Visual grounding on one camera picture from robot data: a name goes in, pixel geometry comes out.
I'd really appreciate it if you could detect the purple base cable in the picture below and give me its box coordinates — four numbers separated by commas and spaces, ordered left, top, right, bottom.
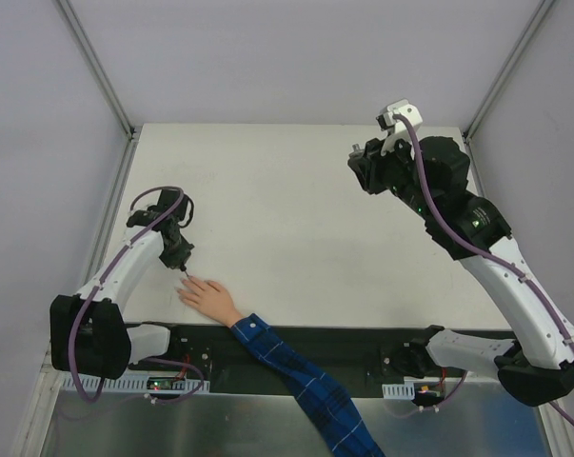
138, 364, 205, 406
386, 359, 468, 418

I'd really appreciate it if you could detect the person's bare hand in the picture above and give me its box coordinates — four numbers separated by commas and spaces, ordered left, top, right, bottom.
176, 276, 244, 328

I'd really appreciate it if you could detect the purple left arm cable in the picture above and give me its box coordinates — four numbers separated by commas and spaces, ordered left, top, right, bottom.
66, 186, 188, 405

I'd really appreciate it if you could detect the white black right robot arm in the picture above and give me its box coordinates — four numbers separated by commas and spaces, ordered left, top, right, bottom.
347, 136, 574, 407

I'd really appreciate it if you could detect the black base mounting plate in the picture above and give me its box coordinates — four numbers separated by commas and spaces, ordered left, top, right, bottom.
129, 325, 441, 398

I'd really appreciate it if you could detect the nail polish bottle glass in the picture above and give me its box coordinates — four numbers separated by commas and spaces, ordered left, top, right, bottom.
350, 144, 364, 154

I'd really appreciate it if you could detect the white slotted cable duct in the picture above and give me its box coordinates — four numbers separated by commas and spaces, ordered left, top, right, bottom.
382, 382, 415, 401
62, 374, 210, 395

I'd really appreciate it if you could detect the blue plaid sleeve forearm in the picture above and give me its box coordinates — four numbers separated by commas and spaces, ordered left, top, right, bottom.
230, 314, 384, 456

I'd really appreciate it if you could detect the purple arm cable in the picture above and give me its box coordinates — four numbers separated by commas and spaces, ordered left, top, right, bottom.
66, 186, 188, 405
393, 112, 574, 442

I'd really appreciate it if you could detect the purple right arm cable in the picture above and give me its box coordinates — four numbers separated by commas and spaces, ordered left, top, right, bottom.
393, 112, 574, 442

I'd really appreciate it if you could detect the aluminium frame post right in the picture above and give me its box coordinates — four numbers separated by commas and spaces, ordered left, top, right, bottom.
463, 0, 560, 144

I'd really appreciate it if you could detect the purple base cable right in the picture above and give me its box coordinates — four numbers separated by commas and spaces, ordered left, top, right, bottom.
386, 359, 468, 418

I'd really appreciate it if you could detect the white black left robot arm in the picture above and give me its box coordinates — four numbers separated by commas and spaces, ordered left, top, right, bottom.
49, 186, 194, 380

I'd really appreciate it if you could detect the aluminium frame post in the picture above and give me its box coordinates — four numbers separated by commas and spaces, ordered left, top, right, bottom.
463, 0, 560, 144
52, 0, 136, 140

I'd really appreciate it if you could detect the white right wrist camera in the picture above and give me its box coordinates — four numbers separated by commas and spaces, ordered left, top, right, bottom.
376, 99, 423, 156

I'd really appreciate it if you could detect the aluminium frame post left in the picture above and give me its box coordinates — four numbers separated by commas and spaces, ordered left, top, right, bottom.
52, 0, 136, 140

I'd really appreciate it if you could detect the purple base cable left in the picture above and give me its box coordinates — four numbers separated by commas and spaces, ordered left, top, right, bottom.
138, 364, 205, 406

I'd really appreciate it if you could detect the white slotted cable duct right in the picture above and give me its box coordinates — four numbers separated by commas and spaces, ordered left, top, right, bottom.
382, 382, 415, 401

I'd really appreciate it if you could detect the white slotted cable duct left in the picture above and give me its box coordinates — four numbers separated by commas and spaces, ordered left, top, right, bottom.
62, 374, 210, 395

